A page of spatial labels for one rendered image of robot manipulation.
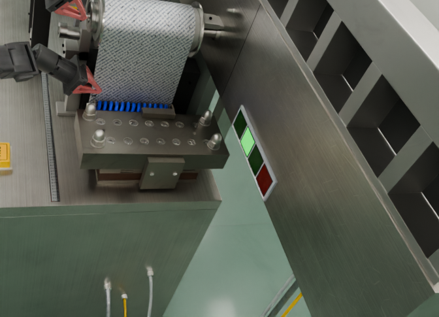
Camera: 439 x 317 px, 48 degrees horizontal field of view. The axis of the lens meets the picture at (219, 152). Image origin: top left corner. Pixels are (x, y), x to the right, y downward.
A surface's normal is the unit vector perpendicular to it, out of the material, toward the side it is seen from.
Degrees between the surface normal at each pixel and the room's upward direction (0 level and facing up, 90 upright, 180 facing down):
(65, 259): 90
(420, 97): 90
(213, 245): 0
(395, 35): 90
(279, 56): 90
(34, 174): 0
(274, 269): 0
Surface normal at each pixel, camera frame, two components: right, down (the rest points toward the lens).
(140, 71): 0.28, 0.73
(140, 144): 0.32, -0.68
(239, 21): -0.91, -0.01
